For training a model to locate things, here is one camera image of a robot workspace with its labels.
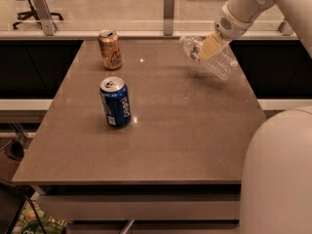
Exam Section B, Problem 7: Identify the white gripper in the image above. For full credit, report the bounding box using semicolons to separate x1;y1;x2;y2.
198;5;252;60

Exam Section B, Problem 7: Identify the clear plastic water bottle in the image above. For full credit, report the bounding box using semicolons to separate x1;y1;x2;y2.
179;36;238;80

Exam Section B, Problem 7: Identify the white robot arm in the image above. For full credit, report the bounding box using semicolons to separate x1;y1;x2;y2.
199;0;312;234

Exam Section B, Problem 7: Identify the gold soda can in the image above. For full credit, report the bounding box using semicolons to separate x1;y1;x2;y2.
98;29;122;70

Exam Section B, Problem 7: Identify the blue Pepsi can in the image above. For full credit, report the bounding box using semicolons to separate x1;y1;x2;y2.
99;76;131;127

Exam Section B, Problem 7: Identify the grey table drawer base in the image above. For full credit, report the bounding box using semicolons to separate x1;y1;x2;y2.
34;184;241;234

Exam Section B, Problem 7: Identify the green snack bag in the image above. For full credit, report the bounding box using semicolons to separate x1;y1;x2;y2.
21;208;67;234

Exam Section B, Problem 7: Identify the middle metal glass bracket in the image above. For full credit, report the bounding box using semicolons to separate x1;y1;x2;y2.
163;0;175;36

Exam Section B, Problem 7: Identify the metal glass bracket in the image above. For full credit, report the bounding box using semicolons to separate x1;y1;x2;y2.
32;0;57;36
163;0;175;36
278;20;293;36

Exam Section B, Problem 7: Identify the right metal glass bracket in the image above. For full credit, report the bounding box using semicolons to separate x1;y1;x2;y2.
278;20;293;36

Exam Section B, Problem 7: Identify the left metal glass bracket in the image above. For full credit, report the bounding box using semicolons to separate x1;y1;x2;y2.
32;0;57;36

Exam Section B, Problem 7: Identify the black cable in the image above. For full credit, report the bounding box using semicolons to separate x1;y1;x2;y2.
0;177;50;234

